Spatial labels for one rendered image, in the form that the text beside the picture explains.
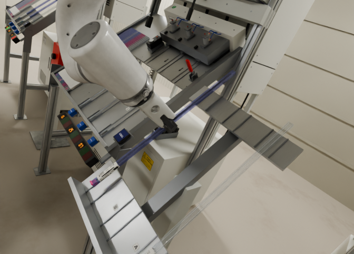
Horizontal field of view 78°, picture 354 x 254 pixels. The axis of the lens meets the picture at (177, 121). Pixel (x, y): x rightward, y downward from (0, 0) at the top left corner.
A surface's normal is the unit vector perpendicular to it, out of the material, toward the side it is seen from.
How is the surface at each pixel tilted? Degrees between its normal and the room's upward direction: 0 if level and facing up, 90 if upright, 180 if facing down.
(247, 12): 90
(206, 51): 43
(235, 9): 90
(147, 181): 90
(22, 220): 0
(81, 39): 57
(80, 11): 116
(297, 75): 90
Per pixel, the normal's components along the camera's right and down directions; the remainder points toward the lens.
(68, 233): 0.36, -0.85
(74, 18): 0.59, 0.70
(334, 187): -0.62, 0.10
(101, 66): 0.25, 0.77
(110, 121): -0.22, -0.59
